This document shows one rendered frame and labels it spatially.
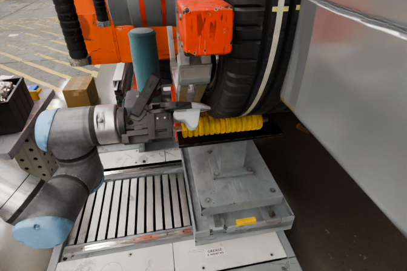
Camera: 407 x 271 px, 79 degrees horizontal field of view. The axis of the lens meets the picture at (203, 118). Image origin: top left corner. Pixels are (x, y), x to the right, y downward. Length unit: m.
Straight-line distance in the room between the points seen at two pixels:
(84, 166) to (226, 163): 0.54
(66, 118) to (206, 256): 0.65
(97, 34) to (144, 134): 0.72
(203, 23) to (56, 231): 0.45
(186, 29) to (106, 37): 0.85
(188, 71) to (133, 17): 0.24
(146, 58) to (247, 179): 0.57
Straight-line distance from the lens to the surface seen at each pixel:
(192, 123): 0.57
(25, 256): 1.26
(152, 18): 0.68
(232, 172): 1.00
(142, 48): 0.84
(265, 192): 0.97
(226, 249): 0.99
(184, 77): 0.50
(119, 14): 0.68
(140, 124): 0.58
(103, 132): 0.57
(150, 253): 1.00
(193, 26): 0.38
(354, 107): 0.29
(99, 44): 1.22
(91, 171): 0.65
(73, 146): 0.60
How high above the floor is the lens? 0.95
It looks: 34 degrees down
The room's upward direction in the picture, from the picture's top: straight up
